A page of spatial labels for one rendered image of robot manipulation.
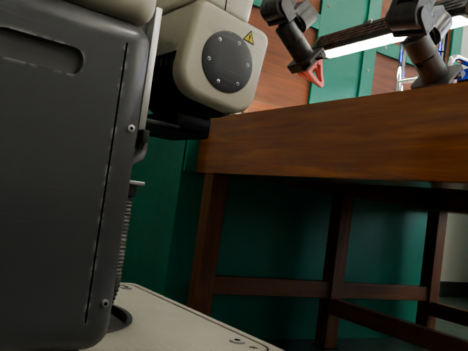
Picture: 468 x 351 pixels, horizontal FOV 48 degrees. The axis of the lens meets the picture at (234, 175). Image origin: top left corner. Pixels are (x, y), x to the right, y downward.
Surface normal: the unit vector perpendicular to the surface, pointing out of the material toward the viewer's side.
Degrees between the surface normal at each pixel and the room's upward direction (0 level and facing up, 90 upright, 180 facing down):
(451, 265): 90
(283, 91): 90
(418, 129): 90
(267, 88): 90
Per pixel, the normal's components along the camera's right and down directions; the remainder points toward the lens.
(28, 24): 0.59, 0.04
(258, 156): -0.84, -0.14
